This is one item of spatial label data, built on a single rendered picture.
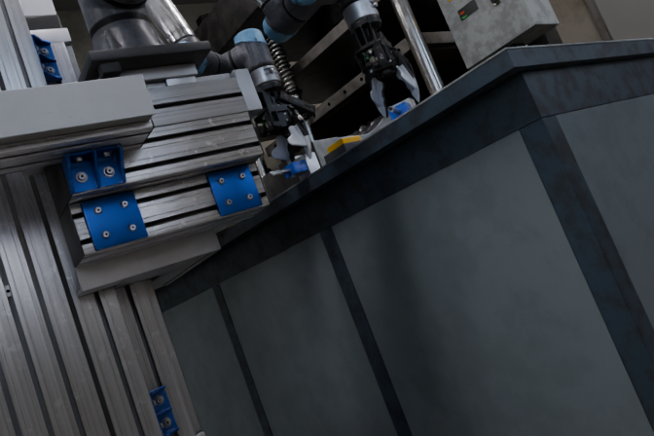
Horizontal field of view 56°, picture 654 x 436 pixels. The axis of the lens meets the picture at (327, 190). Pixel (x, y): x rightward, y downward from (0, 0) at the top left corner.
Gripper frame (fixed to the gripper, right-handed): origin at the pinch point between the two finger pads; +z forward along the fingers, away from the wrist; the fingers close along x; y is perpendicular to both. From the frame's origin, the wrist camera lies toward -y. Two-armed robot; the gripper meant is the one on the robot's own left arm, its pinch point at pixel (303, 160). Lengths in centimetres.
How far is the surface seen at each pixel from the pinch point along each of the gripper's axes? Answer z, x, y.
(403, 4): -53, -13, -80
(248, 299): 26, -52, -2
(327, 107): -41, -76, -85
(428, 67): -27, -14, -80
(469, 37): -32, -2, -92
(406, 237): 27.5, 19.5, -3.6
